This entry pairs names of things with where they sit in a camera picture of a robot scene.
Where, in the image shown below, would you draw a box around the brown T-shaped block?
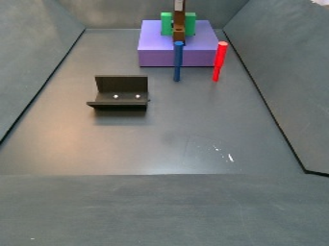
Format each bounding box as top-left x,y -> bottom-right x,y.
172,11 -> 184,41

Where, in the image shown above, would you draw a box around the red peg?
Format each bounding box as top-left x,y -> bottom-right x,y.
212,41 -> 229,82

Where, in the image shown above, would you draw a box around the green U-shaped block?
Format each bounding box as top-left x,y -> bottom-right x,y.
160,12 -> 196,37

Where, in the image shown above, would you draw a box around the blue peg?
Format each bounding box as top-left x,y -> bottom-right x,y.
174,41 -> 183,82

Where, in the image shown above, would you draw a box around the black U-channel bracket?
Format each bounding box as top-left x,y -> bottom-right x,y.
85,75 -> 148,109

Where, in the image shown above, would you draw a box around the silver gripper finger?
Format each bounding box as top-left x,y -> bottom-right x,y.
174,0 -> 184,12

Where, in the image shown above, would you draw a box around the purple base board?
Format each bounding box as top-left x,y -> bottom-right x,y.
138,20 -> 218,67

